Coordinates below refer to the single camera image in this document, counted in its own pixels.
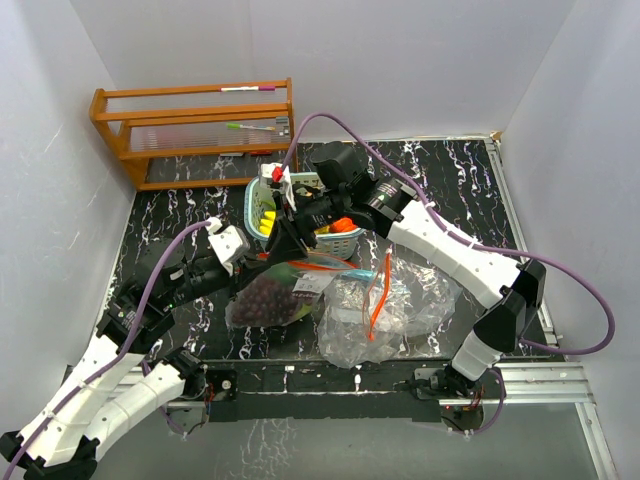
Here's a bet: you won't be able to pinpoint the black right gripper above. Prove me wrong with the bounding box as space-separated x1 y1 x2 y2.
264 189 349 266

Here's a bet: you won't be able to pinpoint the pink white marker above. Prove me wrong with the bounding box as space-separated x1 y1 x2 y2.
218 85 277 93

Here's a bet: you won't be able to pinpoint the black metal base rail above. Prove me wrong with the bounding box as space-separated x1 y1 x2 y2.
150 358 511 433

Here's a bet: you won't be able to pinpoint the green avocado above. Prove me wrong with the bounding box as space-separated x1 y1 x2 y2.
285 262 331 291

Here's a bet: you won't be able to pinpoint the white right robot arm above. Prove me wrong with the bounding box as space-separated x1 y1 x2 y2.
259 142 546 397

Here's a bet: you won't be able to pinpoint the clear zip bag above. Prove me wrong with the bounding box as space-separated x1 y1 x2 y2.
225 252 357 329
317 248 462 369

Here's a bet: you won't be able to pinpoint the clear zip top bag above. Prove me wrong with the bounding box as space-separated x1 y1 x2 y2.
225 252 357 329

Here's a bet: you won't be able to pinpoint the dark red grapes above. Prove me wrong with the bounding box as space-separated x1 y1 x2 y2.
234 277 299 327

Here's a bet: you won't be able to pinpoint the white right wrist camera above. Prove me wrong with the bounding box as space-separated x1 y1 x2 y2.
259 163 322 213

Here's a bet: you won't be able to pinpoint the yellow bananas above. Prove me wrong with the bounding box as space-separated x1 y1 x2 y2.
258 210 276 237

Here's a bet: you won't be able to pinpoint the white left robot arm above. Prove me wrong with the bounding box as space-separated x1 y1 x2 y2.
1 244 242 479

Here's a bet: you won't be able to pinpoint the wooden rack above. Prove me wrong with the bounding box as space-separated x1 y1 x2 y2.
89 78 296 192

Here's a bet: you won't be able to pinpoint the green white marker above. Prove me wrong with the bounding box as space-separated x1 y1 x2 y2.
226 122 276 132

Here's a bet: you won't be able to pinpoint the teal plastic basket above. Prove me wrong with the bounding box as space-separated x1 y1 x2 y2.
244 172 364 260

